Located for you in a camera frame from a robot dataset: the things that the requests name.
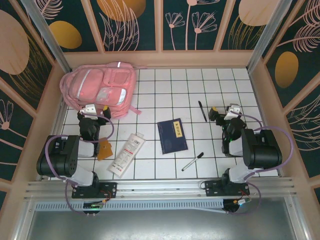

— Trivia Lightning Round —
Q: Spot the pink backpack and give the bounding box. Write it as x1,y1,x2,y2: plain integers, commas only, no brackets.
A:
60,61,148,120

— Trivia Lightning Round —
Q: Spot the brown leather wallet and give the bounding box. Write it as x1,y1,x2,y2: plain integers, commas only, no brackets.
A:
96,138,113,162

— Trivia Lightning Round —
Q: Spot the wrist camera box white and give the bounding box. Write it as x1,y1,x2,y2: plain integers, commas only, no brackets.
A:
81,104,98,119
224,104,241,121

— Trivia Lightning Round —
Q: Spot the grey metal panel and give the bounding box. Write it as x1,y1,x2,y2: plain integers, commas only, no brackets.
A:
24,209,301,240

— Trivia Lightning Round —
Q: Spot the dark blue notebook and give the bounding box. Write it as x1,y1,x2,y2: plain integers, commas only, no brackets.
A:
157,117,189,155

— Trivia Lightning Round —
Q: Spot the grey slotted cable duct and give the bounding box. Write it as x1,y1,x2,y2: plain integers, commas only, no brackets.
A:
34,198,226,214

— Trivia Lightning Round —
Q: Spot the aluminium frame post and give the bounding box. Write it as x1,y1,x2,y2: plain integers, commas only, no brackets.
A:
246,0,288,72
21,0,73,73

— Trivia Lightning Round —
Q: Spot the small circuit board with wires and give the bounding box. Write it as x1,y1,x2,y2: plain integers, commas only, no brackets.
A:
223,197,251,208
83,199,112,210

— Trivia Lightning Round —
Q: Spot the white pencil case package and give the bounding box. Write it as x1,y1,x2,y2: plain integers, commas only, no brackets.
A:
106,132,146,179

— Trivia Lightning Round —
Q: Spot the black and white marker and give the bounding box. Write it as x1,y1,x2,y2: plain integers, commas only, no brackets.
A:
181,151,205,172

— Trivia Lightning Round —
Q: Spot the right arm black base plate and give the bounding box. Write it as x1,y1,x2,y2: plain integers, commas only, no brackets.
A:
204,180,251,198

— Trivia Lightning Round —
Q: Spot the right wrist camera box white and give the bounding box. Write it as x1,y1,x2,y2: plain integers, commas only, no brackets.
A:
224,104,241,121

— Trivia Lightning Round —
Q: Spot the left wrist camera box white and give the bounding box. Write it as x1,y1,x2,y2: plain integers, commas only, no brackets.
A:
81,104,98,119

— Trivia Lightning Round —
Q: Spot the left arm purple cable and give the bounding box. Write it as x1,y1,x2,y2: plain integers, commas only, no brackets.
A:
44,111,116,216

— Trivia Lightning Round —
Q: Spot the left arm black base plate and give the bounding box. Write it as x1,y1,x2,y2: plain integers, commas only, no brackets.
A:
71,181,118,200

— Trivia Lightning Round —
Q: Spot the aluminium mounting rail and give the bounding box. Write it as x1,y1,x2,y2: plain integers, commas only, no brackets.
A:
24,177,298,201

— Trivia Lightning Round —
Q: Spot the black pen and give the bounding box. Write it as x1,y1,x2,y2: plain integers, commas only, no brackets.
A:
198,100,208,123

